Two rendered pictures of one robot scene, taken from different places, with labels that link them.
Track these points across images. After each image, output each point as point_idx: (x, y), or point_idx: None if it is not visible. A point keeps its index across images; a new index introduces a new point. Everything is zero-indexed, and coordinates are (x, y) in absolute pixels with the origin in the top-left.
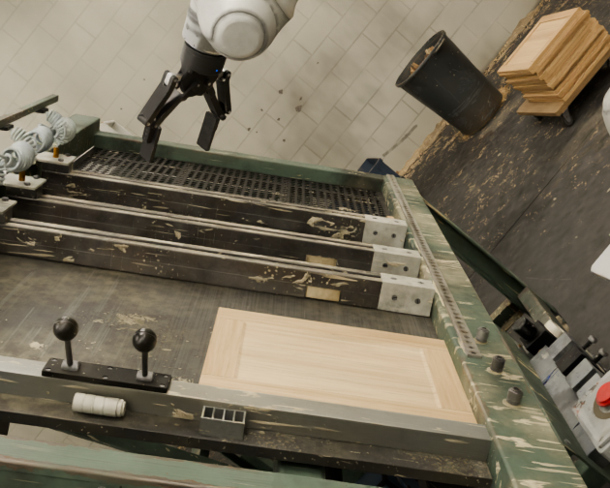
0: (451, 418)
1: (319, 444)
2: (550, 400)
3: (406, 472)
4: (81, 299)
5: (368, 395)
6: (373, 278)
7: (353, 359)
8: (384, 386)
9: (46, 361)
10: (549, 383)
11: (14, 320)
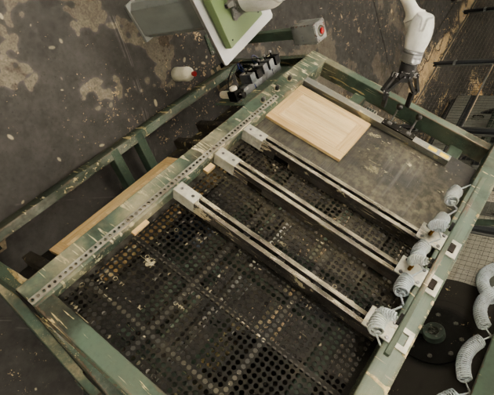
0: (305, 89)
1: None
2: (266, 81)
3: None
4: (387, 187)
5: (321, 105)
6: (270, 139)
7: (310, 119)
8: (312, 106)
9: (408, 155)
10: (257, 85)
11: (414, 180)
